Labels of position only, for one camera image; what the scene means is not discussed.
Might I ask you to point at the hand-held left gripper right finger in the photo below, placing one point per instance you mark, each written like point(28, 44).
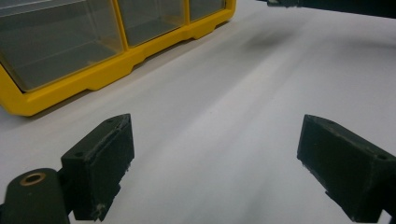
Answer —
point(345, 168)

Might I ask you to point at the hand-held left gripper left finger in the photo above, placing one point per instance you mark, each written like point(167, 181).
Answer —
point(99, 168)

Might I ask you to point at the set of clear plastic drawers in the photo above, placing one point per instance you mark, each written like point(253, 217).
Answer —
point(62, 40)

